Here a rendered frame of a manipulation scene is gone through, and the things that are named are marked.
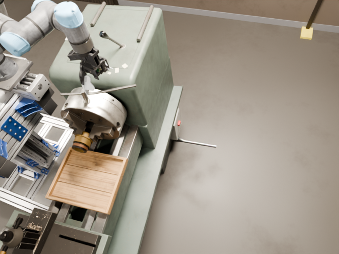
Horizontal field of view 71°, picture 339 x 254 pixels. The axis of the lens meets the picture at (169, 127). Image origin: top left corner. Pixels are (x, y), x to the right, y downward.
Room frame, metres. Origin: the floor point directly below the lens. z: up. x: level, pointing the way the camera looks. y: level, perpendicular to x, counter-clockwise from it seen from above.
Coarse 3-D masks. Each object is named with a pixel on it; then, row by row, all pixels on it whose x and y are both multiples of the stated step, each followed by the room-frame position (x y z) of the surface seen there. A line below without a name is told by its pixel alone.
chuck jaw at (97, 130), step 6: (96, 126) 0.68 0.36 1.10; (102, 126) 0.67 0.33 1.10; (108, 126) 0.66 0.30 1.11; (114, 126) 0.65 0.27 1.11; (90, 132) 0.65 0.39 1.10; (96, 132) 0.65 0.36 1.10; (102, 132) 0.64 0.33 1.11; (108, 132) 0.63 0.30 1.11; (114, 132) 0.64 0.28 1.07; (90, 138) 0.62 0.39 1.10; (96, 138) 0.63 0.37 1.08; (102, 138) 0.62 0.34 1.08
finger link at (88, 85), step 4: (84, 76) 0.70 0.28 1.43; (88, 76) 0.70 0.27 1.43; (84, 80) 0.69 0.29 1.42; (88, 80) 0.69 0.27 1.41; (84, 84) 0.69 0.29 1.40; (88, 84) 0.68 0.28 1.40; (92, 84) 0.68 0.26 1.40; (84, 88) 0.68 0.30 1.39; (88, 88) 0.68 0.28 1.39; (92, 88) 0.67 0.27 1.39
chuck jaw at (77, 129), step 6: (66, 114) 0.72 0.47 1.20; (72, 114) 0.72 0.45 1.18; (66, 120) 0.71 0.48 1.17; (72, 120) 0.69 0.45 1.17; (78, 120) 0.70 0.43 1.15; (84, 120) 0.71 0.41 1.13; (72, 126) 0.67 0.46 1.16; (78, 126) 0.68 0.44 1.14; (84, 126) 0.68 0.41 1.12; (72, 132) 0.67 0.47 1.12; (78, 132) 0.65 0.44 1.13
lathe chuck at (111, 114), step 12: (72, 96) 0.80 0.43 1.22; (96, 96) 0.77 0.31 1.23; (72, 108) 0.72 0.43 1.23; (84, 108) 0.70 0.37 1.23; (96, 108) 0.70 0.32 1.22; (108, 108) 0.71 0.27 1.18; (96, 120) 0.69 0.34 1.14; (108, 120) 0.66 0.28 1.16; (120, 120) 0.69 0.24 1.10; (120, 132) 0.66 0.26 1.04
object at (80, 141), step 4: (84, 132) 0.66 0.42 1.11; (76, 136) 0.64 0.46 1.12; (80, 136) 0.63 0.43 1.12; (84, 136) 0.63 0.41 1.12; (76, 140) 0.61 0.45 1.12; (80, 140) 0.61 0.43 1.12; (84, 140) 0.61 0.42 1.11; (88, 140) 0.61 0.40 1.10; (76, 144) 0.59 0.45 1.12; (80, 144) 0.59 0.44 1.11; (84, 144) 0.59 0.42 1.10; (88, 144) 0.60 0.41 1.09; (72, 148) 0.59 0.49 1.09; (76, 148) 0.60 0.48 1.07; (80, 148) 0.57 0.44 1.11; (84, 148) 0.57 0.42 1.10; (88, 148) 0.59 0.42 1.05; (80, 152) 0.58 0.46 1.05; (84, 152) 0.57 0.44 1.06
